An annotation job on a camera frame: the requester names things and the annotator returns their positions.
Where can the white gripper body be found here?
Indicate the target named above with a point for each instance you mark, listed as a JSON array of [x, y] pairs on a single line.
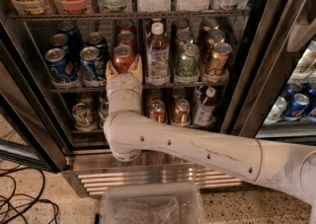
[[123, 84]]

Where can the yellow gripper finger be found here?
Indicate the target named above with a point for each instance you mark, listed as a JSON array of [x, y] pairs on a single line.
[[110, 71], [136, 68]]

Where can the red coke can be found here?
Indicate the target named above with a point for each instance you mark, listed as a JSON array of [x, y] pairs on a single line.
[[126, 26], [123, 57], [127, 38]]

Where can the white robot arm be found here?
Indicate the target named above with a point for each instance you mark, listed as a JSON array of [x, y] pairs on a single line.
[[290, 168]]

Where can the bottom red can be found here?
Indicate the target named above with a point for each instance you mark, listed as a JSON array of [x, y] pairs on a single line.
[[157, 111]]

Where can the rear left pepsi can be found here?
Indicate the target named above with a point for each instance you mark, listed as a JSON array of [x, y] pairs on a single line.
[[71, 29]]

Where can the bottom far left can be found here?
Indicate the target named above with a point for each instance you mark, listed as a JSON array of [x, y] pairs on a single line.
[[84, 119]]

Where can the front left pepsi can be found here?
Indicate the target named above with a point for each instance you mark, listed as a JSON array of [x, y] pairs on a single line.
[[61, 68]]

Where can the front green can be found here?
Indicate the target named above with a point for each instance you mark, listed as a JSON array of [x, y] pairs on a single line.
[[186, 69]]

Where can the middle green can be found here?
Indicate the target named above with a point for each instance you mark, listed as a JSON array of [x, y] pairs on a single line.
[[182, 38]]

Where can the middle left pepsi can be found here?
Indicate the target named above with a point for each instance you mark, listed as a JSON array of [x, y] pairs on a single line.
[[60, 41]]

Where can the bottom gold can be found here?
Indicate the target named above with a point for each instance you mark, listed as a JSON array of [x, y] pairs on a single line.
[[181, 112]]

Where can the gold can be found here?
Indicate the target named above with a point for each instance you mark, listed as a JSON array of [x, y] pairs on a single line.
[[206, 25], [181, 112], [211, 38], [216, 62]]

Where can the rear green can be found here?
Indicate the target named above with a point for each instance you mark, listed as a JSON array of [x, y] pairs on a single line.
[[181, 25]]

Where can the front gold can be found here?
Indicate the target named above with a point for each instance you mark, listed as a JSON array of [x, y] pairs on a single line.
[[216, 62]]

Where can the steel fridge bottom grille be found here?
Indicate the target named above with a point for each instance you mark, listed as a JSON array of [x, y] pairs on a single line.
[[91, 172]]

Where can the middle gold can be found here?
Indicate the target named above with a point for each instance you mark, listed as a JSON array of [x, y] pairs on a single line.
[[211, 38]]

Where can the rear gold can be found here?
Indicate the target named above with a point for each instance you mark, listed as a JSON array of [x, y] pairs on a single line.
[[206, 25]]

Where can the left fridge door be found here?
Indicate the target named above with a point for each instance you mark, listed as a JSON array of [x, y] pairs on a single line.
[[21, 107]]

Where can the right fridge glass door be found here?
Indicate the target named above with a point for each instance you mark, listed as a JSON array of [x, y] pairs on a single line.
[[275, 37]]

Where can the white can behind door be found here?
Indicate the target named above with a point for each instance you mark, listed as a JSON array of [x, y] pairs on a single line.
[[276, 111]]

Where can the pepsi can behind door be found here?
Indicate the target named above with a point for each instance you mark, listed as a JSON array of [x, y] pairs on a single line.
[[296, 106]]

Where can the brown tea bottle white cap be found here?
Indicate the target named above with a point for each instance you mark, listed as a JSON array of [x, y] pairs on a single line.
[[157, 56]]

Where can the bottom tea bottle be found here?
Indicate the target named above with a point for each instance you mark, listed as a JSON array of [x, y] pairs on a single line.
[[204, 106]]

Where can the clear plastic bin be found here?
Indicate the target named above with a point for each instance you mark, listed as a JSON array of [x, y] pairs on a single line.
[[177, 203]]

